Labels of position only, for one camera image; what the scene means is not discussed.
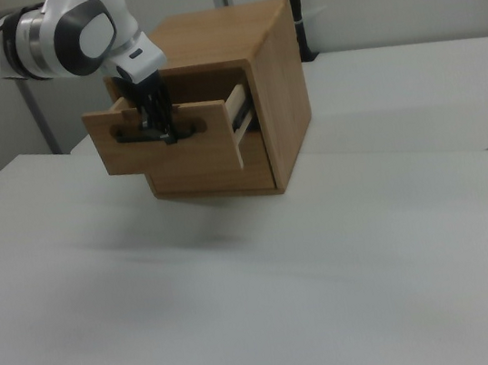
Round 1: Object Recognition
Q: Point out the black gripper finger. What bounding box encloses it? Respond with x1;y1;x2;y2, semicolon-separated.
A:
135;106;158;133
152;103;181;148

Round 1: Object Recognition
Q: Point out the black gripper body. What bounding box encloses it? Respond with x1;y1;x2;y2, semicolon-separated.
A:
113;68;171;121

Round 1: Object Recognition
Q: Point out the wooden drawer with bar handle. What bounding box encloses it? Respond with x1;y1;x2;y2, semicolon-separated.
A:
79;77;265;192

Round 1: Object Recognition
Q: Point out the wooden drawer cabinet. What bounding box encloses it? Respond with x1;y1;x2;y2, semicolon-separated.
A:
95;0;324;219

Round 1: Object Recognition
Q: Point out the wooden drawer with slim handle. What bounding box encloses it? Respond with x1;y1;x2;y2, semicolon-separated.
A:
141;126;279;208

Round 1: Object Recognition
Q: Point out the black pole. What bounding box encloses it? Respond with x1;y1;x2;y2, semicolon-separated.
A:
286;0;320;64

